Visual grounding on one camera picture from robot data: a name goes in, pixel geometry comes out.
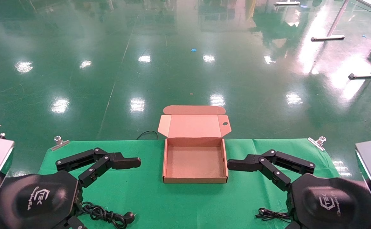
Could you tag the white table foot bar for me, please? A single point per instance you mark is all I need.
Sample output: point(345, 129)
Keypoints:
point(287, 3)

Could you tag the white table leg with foot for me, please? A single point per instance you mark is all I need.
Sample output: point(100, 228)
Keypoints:
point(369, 75)
point(328, 38)

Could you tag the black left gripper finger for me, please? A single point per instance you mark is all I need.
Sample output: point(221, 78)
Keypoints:
point(121, 161)

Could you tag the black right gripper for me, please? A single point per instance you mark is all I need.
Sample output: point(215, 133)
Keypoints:
point(331, 203)

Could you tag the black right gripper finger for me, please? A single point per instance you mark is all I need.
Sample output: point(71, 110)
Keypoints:
point(242, 164)

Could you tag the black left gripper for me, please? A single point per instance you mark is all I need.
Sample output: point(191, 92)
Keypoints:
point(36, 200)

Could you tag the metal cloth clamp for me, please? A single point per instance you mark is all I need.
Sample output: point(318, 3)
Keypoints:
point(316, 143)
point(59, 144)

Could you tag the open brown cardboard box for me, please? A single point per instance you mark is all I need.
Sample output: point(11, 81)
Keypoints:
point(195, 162)

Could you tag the green table cloth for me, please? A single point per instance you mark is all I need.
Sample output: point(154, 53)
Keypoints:
point(172, 203)

